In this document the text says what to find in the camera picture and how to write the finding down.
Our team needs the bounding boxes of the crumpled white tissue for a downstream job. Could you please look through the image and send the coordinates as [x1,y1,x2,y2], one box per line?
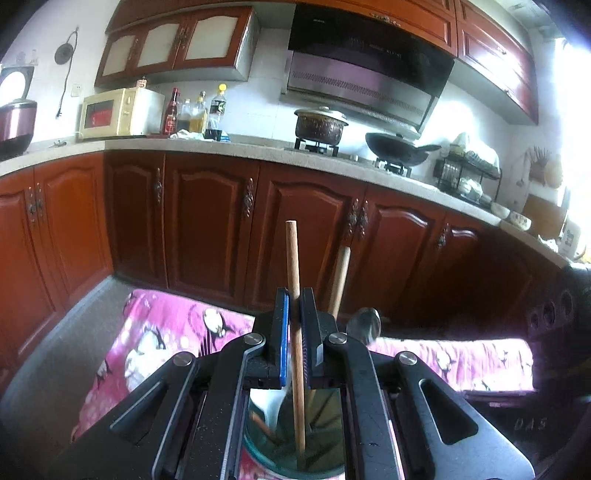
[123,329,160,394]

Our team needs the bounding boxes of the black range hood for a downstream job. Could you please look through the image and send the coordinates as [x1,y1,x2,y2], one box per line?
[280,4,456,136]

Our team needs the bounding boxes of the wooden base cabinets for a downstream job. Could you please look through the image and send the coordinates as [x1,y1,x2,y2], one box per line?
[0,151,561,384]

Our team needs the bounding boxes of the blue translucent utensil holder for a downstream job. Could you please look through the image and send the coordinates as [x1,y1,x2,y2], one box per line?
[242,387,348,480]

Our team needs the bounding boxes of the gas stove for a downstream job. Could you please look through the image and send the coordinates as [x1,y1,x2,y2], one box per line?
[285,137,413,177]

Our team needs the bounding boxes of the grey stone countertop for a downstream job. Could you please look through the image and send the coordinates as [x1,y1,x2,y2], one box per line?
[0,136,578,269]

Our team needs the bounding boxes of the white electric kettle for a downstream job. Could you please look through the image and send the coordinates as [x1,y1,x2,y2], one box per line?
[558,220,583,260]

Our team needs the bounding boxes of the cream microwave oven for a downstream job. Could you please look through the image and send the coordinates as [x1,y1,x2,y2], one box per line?
[76,87,166,140]

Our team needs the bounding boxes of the pink penguin print cloth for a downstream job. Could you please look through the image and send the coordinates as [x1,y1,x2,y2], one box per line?
[71,288,535,440]

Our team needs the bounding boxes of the wall-mounted utensil holder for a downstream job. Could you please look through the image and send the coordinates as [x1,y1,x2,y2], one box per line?
[516,145,565,188]

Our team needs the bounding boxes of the dark brown cooking pot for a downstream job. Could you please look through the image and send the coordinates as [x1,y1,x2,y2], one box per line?
[294,106,350,145]

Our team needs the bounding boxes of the round black wall hanging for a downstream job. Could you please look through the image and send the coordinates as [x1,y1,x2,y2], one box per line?
[54,28,80,120]

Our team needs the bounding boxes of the brown wooden chopstick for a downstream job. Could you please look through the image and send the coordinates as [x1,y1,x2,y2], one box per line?
[326,246,352,320]
[249,410,279,443]
[284,220,308,468]

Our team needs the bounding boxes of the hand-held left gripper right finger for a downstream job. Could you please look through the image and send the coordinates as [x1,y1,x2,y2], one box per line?
[299,286,533,480]

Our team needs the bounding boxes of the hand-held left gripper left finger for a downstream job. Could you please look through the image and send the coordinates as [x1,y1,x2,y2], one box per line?
[46,286,291,480]

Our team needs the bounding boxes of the long-handled metal spoon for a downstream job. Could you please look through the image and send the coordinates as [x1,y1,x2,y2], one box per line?
[346,306,383,348]

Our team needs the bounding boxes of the yellow oil bottle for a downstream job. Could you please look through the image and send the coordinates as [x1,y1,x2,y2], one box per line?
[189,91,209,138]

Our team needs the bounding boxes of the red label sauce bottle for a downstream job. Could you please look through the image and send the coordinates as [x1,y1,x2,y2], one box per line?
[162,87,181,136]

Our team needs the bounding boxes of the black wok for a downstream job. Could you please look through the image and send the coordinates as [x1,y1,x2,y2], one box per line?
[365,131,443,168]

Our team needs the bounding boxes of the maroon rice cooker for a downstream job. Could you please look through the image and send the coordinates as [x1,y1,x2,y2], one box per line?
[0,65,38,161]

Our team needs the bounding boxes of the black wire dish rack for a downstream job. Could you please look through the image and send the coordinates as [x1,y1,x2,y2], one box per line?
[433,131,504,207]

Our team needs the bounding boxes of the glass door wall cabinet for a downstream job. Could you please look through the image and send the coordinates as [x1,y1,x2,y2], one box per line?
[93,5,260,89]

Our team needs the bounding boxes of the red wooden wall cabinet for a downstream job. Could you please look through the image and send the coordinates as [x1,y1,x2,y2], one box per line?
[454,0,542,126]

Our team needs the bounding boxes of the wooden cutting board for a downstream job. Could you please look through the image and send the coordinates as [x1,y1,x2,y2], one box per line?
[521,193,570,241]

